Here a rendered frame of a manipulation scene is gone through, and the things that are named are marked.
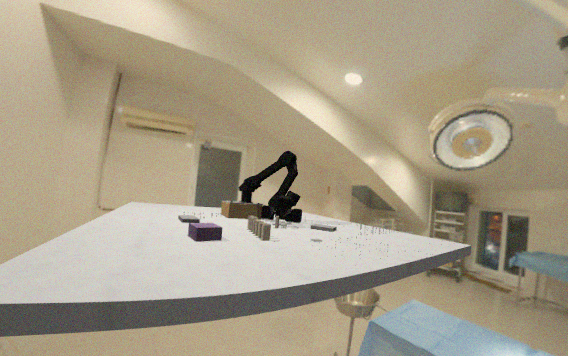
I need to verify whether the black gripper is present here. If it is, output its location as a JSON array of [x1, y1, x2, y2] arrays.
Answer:
[[261, 205, 302, 224]]

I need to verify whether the purple rectangular block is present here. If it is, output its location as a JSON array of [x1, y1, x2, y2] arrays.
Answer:
[[188, 222, 223, 242]]

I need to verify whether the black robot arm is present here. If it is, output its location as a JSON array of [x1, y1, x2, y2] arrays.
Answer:
[[238, 151, 300, 211]]

